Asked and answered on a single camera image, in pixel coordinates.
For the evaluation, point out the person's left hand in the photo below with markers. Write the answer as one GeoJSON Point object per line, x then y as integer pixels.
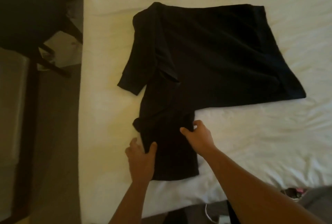
{"type": "Point", "coordinates": [140, 161]}

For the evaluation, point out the person's right hand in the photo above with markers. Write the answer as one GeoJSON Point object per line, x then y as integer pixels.
{"type": "Point", "coordinates": [199, 137]}

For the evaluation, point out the person's left forearm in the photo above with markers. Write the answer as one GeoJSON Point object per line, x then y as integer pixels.
{"type": "Point", "coordinates": [129, 203]}

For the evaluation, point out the black t-shirt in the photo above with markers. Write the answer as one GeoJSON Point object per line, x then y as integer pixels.
{"type": "Point", "coordinates": [207, 55]}

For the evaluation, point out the white bed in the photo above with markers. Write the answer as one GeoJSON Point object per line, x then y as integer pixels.
{"type": "Point", "coordinates": [259, 138]}

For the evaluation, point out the person's right forearm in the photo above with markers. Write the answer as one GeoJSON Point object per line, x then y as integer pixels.
{"type": "Point", "coordinates": [254, 190]}

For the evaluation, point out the black round stool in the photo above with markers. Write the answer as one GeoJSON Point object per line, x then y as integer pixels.
{"type": "Point", "coordinates": [28, 14]}

